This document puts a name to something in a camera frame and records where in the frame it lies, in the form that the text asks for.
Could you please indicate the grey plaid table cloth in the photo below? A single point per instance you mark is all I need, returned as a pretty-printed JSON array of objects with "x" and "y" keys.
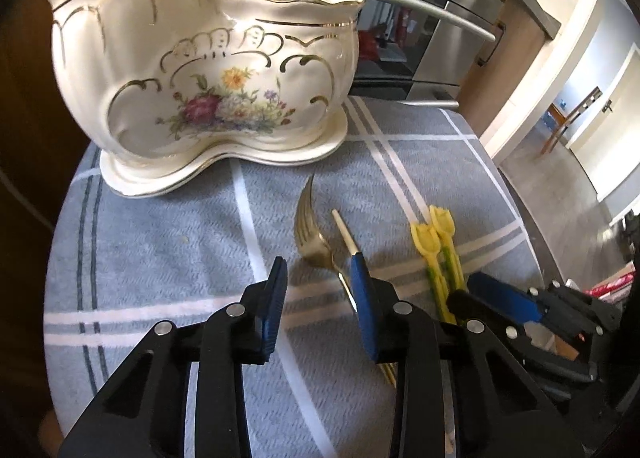
[{"x": 175, "y": 258}]

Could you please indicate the pale wooden chopstick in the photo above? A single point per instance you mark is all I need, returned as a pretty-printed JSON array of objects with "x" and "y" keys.
[{"x": 346, "y": 233}]

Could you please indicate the white door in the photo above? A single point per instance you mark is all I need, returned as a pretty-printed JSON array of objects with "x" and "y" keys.
[{"x": 620, "y": 103}]

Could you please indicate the wooden chair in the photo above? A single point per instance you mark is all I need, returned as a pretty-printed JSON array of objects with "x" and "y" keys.
[{"x": 575, "y": 110}]

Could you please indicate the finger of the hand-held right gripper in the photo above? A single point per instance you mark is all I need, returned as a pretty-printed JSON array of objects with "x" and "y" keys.
[
  {"x": 505, "y": 298},
  {"x": 465, "y": 305}
]

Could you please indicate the cream ceramic drip tray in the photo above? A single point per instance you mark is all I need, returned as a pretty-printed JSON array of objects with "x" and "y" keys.
[{"x": 150, "y": 178}]

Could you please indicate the red box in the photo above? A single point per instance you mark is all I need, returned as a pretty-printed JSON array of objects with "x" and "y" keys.
[{"x": 610, "y": 284}]

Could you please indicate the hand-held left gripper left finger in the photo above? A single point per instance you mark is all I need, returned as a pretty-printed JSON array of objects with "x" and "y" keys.
[{"x": 272, "y": 308}]

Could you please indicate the stainless steel built-in oven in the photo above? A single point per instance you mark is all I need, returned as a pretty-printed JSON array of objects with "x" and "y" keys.
[{"x": 465, "y": 3}]

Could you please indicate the narrow wooden cabinet door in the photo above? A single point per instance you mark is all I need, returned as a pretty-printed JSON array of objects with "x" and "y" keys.
[{"x": 520, "y": 38}]

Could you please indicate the gold metal fork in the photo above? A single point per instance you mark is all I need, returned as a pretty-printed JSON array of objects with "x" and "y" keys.
[{"x": 306, "y": 233}]

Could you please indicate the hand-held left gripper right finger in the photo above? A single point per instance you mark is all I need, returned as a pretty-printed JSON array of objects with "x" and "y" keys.
[{"x": 362, "y": 308}]

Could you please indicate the wide wooden cabinet front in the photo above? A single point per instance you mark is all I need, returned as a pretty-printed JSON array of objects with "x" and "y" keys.
[{"x": 30, "y": 138}]

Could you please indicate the cream floral ceramic utensil holder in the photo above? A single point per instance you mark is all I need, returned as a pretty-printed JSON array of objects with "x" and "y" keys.
[{"x": 150, "y": 38}]

